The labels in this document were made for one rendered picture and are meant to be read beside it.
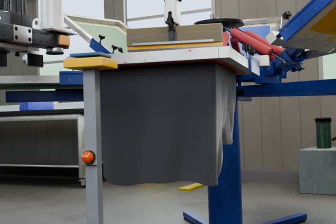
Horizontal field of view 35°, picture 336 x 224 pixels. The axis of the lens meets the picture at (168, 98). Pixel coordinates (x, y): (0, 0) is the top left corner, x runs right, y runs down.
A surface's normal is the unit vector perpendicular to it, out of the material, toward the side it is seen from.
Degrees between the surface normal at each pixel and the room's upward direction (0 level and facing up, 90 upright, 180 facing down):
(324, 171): 90
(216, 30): 90
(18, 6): 90
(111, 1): 90
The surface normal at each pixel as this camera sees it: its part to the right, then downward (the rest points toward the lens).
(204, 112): -0.33, 0.00
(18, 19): 0.89, -0.04
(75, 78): 0.24, -0.04
